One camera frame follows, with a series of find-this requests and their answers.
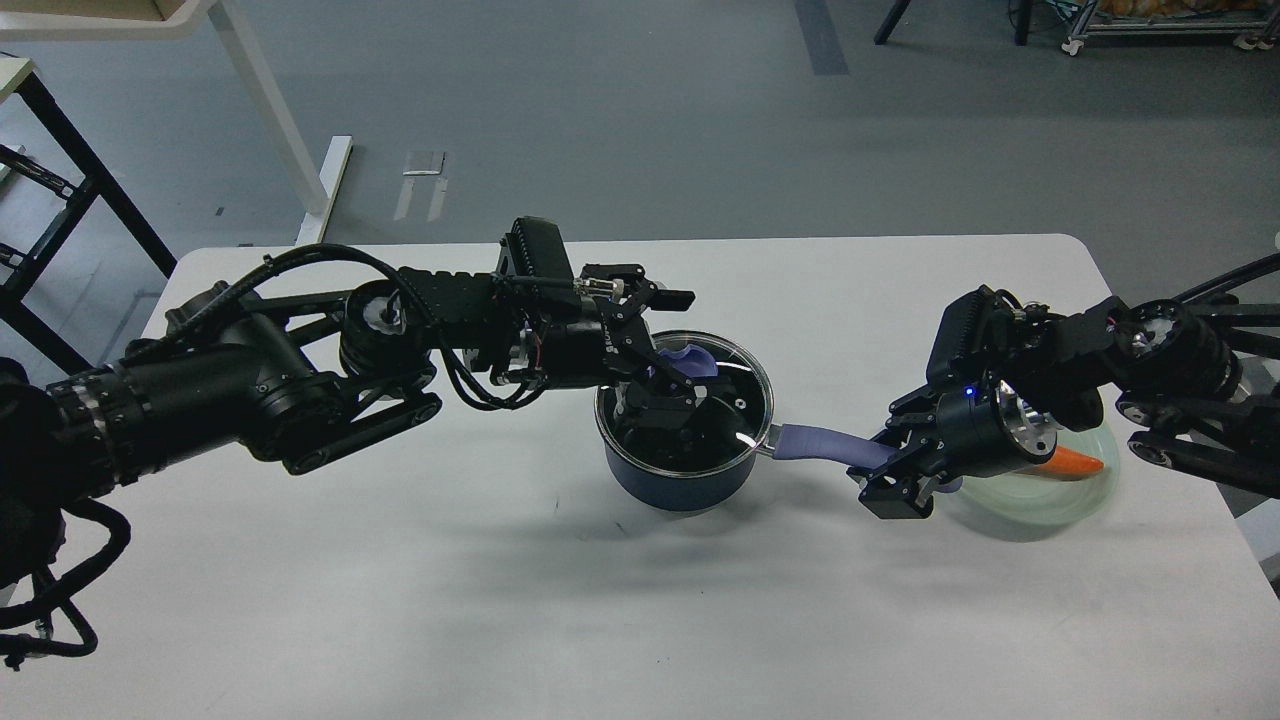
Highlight black furniture legs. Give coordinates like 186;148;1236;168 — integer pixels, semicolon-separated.
868;1;1036;47

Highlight blue saucepan with handle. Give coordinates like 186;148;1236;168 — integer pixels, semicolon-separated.
595;331;963;514

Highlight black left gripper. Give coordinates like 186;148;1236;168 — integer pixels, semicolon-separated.
530;264;721;433

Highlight wheeled metal cart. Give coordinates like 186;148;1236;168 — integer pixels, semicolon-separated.
1060;1;1277;56

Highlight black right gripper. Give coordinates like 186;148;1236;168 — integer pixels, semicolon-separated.
847;379;1059;520

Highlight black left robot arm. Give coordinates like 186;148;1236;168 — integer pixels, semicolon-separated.
3;217;728;670

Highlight glass lid with blue knob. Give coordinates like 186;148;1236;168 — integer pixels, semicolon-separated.
594;331;774;479

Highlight clear glass plate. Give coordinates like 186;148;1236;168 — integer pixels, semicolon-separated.
936;423;1120;542

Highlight white desk frame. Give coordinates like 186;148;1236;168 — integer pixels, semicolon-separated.
3;1;355;246

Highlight orange toy carrot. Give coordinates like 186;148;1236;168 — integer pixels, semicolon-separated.
1034;446;1106;482

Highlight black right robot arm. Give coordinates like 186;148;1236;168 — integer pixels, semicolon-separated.
846;255;1277;519

